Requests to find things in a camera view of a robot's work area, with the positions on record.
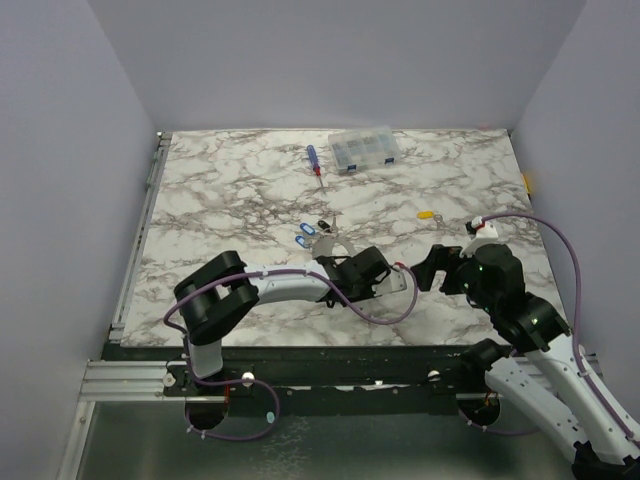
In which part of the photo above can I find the grey large key ring holder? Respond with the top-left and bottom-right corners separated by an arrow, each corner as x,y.
311,235 -> 357,260

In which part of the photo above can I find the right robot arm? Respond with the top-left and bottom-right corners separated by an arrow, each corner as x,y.
411,244 -> 639,479

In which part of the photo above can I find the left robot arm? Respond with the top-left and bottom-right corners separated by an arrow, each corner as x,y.
174,247 -> 407,395

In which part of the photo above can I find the silver key on yellow tag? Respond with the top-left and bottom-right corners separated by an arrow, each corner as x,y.
433,214 -> 446,229

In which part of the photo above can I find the clear plastic organizer box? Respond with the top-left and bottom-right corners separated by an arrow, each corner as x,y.
328,126 -> 401,174

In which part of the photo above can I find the blue red screwdriver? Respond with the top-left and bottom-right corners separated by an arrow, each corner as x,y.
306,145 -> 326,194

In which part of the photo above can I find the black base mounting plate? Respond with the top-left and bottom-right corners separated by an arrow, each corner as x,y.
102,344 -> 500,425

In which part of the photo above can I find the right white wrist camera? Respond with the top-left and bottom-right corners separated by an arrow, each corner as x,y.
460,216 -> 499,258

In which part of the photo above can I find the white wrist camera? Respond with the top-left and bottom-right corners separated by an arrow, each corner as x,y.
372,269 -> 407,298
460,216 -> 499,258

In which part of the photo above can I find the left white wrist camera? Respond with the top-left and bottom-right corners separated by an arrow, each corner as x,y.
372,269 -> 407,298

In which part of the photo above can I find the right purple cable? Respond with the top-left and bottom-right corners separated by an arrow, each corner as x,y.
467,211 -> 640,449

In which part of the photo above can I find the purple cable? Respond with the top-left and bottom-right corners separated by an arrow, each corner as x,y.
163,262 -> 420,441
467,211 -> 640,449

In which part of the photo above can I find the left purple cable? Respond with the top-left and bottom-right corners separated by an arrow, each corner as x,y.
163,262 -> 420,441

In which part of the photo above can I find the aluminium frame rail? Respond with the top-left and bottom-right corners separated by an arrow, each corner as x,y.
79,361 -> 166,402

